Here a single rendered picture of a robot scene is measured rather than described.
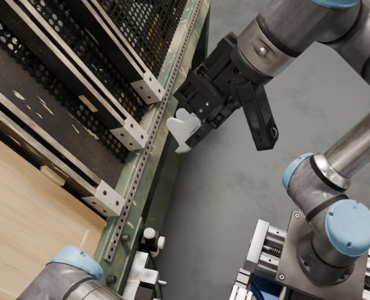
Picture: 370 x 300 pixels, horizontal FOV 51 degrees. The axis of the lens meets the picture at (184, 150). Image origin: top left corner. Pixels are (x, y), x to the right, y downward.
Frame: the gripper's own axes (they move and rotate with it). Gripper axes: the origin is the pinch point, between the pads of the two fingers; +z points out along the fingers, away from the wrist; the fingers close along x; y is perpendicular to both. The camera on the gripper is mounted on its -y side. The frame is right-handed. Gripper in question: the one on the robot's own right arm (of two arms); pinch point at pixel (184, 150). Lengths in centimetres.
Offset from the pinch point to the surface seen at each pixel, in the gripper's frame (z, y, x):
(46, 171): 52, 22, -15
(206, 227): 116, -46, -106
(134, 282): 76, -21, -23
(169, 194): 112, -17, -101
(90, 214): 64, 5, -22
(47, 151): 46, 25, -16
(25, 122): 41, 33, -14
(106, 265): 69, -10, -17
